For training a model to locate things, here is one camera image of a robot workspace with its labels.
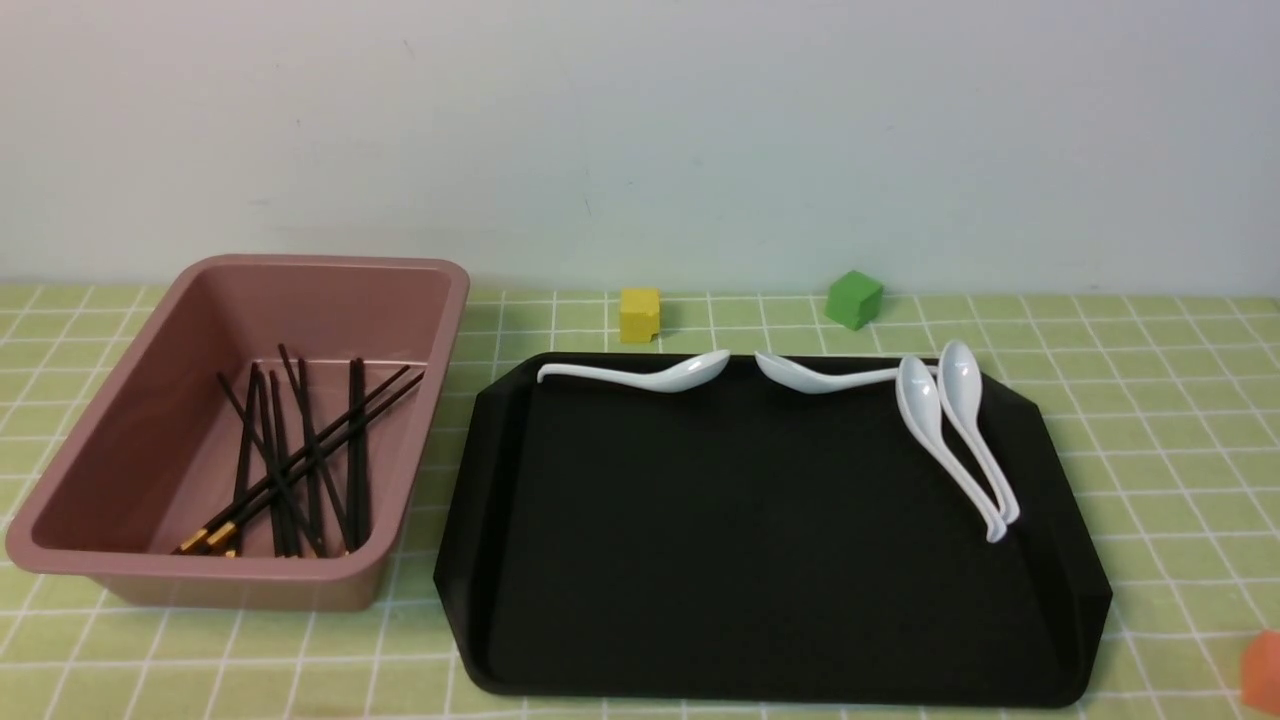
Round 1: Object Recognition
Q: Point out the white spoon far left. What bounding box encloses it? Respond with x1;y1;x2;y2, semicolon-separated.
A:
536;348;731;395

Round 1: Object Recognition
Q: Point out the white spoon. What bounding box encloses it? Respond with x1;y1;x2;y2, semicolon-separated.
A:
936;340;1021;525
536;348;731;395
754;351;899;395
895;356;1007;544

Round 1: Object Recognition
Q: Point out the yellow foam cube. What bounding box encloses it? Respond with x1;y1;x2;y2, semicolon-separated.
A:
618;287;660;345

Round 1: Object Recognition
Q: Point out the black plastic tray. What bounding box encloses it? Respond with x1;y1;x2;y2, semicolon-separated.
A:
434;352;1114;708

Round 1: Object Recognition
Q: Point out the green foam cube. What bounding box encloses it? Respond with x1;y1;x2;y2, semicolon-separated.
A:
824;270;884;331

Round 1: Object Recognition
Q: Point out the white spoon far right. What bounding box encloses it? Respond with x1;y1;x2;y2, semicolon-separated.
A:
936;340;1021;525

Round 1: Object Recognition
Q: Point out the black chopstick in bin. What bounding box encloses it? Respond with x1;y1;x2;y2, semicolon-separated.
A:
276;343;349;557
216;369;326;559
346;357;371;553
233;363;261;503

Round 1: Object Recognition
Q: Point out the pink plastic bin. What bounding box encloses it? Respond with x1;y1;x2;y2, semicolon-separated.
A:
6;255;470;611

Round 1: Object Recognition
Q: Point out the black chopstick gold tip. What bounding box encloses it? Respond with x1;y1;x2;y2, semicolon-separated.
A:
178;364;412;553

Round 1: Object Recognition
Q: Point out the green checkered tablecloth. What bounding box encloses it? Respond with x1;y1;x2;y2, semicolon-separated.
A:
1;288;1279;719

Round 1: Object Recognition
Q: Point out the orange foam cube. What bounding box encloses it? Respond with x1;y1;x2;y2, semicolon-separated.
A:
1239;629;1279;717

